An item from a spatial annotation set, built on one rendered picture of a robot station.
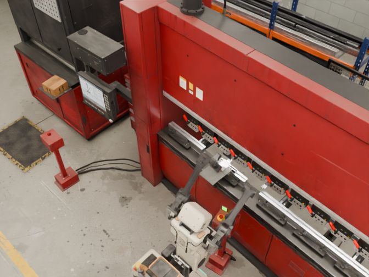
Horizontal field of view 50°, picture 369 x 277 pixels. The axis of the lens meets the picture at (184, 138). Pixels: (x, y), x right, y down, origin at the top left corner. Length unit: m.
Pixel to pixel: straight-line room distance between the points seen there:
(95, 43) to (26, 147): 2.40
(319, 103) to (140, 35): 1.58
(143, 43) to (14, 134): 2.94
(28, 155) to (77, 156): 0.62
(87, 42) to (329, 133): 2.17
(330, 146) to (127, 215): 2.63
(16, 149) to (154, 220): 2.15
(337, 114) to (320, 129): 0.21
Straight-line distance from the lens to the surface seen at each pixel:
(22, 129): 5.88
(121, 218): 4.63
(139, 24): 3.33
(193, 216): 2.98
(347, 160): 2.75
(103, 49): 3.53
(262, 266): 4.32
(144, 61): 3.53
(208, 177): 3.65
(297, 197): 3.28
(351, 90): 2.68
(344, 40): 4.79
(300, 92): 2.65
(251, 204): 3.67
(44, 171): 5.26
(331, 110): 2.58
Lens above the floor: 3.88
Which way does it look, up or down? 47 degrees down
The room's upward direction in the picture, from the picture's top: straight up
